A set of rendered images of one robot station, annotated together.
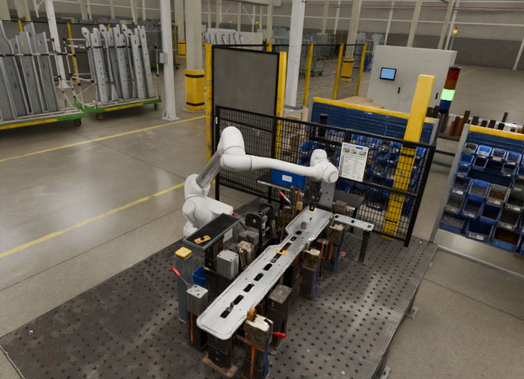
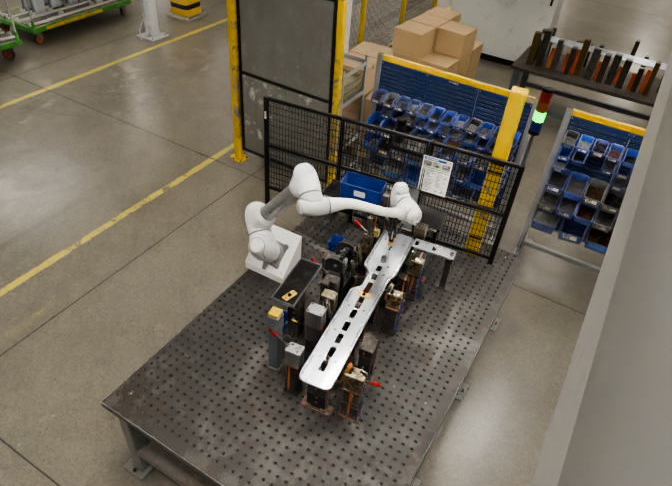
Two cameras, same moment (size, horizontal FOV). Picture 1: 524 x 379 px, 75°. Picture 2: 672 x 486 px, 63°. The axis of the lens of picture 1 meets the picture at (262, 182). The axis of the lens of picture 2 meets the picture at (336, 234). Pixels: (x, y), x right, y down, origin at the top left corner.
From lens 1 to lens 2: 1.30 m
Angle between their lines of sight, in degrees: 16
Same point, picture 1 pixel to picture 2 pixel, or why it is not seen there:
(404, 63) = not seen: outside the picture
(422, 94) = (513, 112)
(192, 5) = not seen: outside the picture
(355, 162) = (438, 176)
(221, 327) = (322, 379)
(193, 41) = not seen: outside the picture
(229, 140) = (305, 183)
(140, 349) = (241, 399)
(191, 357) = (290, 402)
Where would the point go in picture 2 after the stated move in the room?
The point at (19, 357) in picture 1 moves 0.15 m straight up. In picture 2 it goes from (133, 416) to (128, 399)
